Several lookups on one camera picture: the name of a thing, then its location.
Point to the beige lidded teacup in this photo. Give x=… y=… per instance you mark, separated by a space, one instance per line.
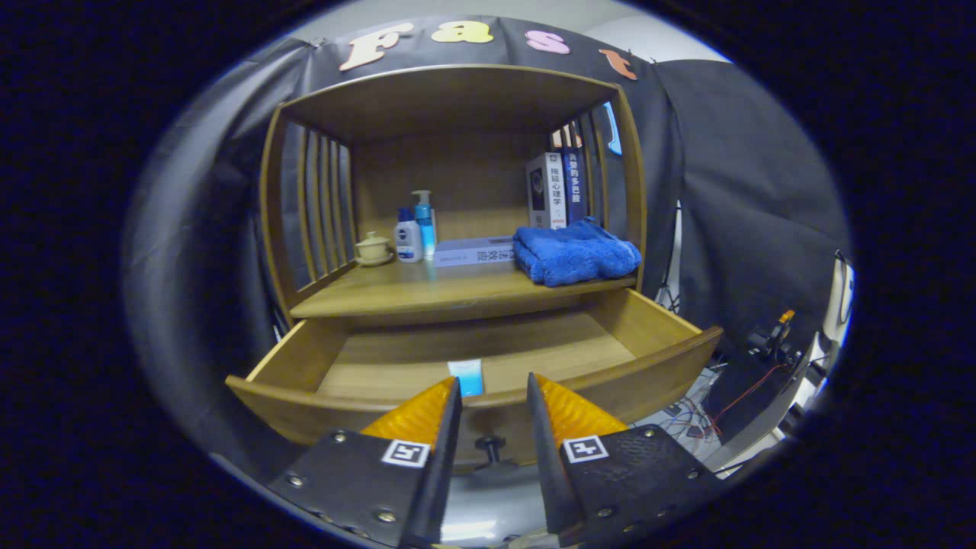
x=373 y=248

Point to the black equipment case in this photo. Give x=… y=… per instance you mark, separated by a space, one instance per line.
x=732 y=385

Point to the light blue tube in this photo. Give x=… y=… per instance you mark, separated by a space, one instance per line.
x=466 y=377

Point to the dark blue standing book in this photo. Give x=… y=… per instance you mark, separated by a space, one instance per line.
x=576 y=187

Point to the white tote bag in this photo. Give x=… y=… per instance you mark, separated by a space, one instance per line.
x=839 y=305

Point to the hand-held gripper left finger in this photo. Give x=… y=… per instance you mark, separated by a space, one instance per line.
x=438 y=473

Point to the orange and black tool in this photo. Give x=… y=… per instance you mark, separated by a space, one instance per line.
x=774 y=335

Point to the white standing book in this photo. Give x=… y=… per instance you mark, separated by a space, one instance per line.
x=553 y=191

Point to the blue pump bottle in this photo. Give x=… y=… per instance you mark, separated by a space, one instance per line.
x=425 y=229

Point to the wooden drawer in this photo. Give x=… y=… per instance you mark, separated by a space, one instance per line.
x=534 y=343

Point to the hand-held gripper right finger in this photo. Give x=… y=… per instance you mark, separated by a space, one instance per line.
x=549 y=473

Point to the black round drawer knob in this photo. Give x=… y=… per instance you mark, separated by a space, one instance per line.
x=490 y=448

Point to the wooden countertop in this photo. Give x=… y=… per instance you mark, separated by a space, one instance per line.
x=427 y=290

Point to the blue folded towel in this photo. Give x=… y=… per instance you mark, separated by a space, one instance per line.
x=576 y=255

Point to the grey lying book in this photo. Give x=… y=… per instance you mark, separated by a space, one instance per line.
x=473 y=252

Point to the white bottle with blue cap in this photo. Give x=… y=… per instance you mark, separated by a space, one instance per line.
x=408 y=240

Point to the wooden cabinet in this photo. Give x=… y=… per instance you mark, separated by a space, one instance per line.
x=457 y=175

